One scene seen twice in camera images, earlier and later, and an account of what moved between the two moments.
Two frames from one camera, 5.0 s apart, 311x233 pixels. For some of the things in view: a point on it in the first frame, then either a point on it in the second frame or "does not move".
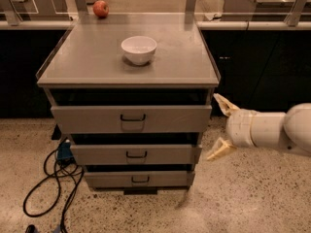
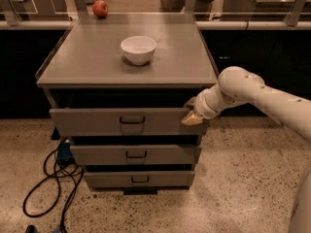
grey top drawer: (132, 119) does not move
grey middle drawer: (136, 154) does not move
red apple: (101, 9) does not move
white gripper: (239, 127) to (201, 106)
